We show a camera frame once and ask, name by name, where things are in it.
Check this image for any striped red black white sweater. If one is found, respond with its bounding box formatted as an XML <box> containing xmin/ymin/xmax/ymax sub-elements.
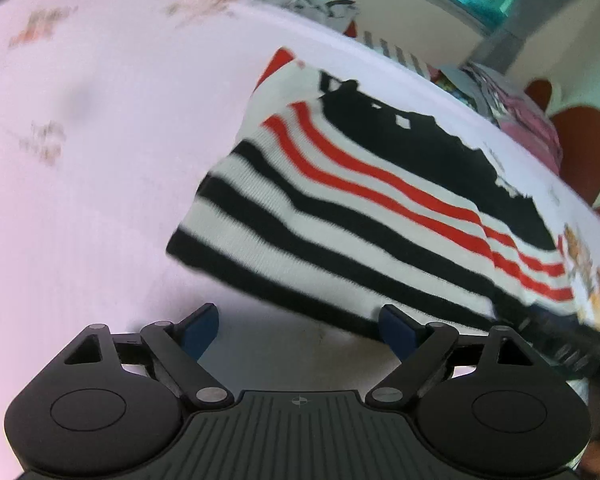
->
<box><xmin>166</xmin><ymin>49</ymin><xmax>578</xmax><ymax>339</ymax></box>

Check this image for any stack of folded pink clothes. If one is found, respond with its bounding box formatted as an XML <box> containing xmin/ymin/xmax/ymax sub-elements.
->
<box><xmin>462</xmin><ymin>62</ymin><xmax>562</xmax><ymax>174</ymax></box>

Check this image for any crumpled grey white clothes pile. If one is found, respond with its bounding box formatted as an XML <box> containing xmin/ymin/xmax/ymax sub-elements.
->
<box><xmin>220</xmin><ymin>0</ymin><xmax>361</xmax><ymax>36</ymax></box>

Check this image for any brown white scalloped headboard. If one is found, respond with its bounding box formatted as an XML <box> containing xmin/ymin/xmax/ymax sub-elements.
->
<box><xmin>524</xmin><ymin>78</ymin><xmax>600</xmax><ymax>216</ymax></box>

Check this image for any pink floral bedsheet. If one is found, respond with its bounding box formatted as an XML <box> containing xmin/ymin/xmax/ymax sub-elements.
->
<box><xmin>0</xmin><ymin>0</ymin><xmax>600</xmax><ymax>411</ymax></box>

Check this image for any colourful floral folded cloth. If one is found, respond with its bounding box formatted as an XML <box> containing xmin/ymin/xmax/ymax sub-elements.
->
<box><xmin>432</xmin><ymin>66</ymin><xmax>483</xmax><ymax>112</ymax></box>

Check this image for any grey white striped cloth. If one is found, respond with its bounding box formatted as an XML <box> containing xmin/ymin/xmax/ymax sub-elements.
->
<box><xmin>360</xmin><ymin>30</ymin><xmax>440</xmax><ymax>81</ymax></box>

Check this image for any grey right curtain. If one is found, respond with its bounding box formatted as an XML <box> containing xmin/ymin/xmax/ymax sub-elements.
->
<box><xmin>469</xmin><ymin>0</ymin><xmax>559</xmax><ymax>74</ymax></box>

